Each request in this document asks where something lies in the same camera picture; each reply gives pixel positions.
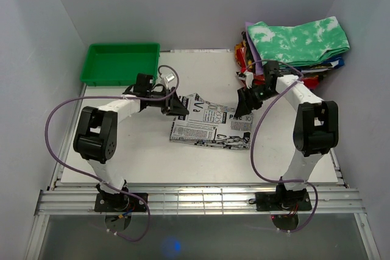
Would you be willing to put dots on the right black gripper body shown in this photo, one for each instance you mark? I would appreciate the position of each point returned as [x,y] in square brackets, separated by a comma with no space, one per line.
[261,94]

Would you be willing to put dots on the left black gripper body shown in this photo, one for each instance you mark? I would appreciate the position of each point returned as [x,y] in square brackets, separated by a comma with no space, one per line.
[163,104]

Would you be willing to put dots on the newspaper print trousers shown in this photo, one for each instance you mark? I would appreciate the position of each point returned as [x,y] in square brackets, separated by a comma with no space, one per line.
[211,125]

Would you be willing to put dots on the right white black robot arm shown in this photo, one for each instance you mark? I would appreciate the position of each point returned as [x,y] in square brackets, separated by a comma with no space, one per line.
[315,132]

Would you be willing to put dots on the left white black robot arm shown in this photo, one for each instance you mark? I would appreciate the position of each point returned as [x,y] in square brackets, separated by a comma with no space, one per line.
[96,134]

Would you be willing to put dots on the yellow black folded trousers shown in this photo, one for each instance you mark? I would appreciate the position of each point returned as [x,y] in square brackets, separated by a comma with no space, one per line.
[243,54]

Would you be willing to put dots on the green tie-dye folded trousers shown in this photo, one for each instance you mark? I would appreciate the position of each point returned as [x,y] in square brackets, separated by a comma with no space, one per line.
[303,45]

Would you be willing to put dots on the blue folded trousers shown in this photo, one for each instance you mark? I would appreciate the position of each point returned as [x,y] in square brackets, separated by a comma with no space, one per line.
[332,63]

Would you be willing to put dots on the green plastic tray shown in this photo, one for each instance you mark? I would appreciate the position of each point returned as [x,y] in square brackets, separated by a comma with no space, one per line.
[118,64]

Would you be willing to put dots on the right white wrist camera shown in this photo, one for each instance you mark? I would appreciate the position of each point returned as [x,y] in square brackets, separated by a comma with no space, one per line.
[247,77]

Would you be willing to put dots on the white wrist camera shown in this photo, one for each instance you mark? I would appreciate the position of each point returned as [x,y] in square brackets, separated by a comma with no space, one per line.
[247,77]
[168,78]

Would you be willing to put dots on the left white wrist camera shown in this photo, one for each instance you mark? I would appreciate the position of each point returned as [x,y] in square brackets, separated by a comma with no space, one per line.
[168,78]

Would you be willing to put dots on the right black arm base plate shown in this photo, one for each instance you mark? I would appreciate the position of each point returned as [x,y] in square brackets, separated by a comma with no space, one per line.
[270,201]

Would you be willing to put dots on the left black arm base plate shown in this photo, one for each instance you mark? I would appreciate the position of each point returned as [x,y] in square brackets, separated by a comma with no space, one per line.
[137,200]

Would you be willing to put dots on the aluminium frame rail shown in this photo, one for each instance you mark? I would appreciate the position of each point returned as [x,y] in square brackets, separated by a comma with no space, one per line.
[196,200]

